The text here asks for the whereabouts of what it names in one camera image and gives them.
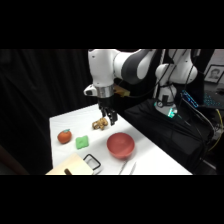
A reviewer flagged orange tomato toy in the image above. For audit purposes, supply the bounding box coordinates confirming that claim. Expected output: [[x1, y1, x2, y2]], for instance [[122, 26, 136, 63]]
[[57, 128, 73, 145]]

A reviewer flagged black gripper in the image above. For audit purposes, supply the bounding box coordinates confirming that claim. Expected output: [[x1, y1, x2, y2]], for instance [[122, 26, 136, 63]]
[[97, 96, 119, 127]]

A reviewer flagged light wooden board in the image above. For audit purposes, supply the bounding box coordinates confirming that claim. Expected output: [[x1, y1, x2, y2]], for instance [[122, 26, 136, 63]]
[[45, 153, 96, 176]]

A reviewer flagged green status light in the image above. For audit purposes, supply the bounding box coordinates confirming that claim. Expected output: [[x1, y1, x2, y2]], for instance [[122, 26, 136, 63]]
[[166, 107, 178, 119]]

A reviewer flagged yellow cable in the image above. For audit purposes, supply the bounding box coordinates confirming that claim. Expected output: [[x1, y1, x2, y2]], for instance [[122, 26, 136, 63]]
[[207, 108, 224, 152]]

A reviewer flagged yellow wrist connector block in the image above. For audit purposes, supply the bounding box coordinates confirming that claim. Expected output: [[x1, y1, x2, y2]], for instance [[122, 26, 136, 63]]
[[113, 84, 131, 99]]

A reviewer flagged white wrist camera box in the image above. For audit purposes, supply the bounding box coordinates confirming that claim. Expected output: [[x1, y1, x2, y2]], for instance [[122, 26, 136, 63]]
[[83, 84, 98, 98]]

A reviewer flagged brown plush animal toy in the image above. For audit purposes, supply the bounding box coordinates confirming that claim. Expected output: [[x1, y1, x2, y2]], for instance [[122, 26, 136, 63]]
[[91, 117, 110, 132]]

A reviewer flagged pink bowl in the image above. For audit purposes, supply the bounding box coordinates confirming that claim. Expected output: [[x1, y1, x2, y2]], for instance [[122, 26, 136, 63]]
[[106, 132, 136, 160]]

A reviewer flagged black curtain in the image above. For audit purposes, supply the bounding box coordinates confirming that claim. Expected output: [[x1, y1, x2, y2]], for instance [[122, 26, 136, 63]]
[[0, 49, 164, 176]]

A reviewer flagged backlit keyboard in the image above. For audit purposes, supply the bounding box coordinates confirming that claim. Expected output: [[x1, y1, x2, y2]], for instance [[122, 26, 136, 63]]
[[181, 89, 224, 110]]

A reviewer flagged black cloth covered stand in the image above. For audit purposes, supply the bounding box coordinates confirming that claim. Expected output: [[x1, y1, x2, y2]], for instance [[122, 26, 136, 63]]
[[124, 98, 215, 175]]

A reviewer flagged framed portrait picture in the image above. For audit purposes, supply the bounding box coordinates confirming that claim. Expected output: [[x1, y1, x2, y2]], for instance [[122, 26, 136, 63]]
[[203, 64, 224, 85]]

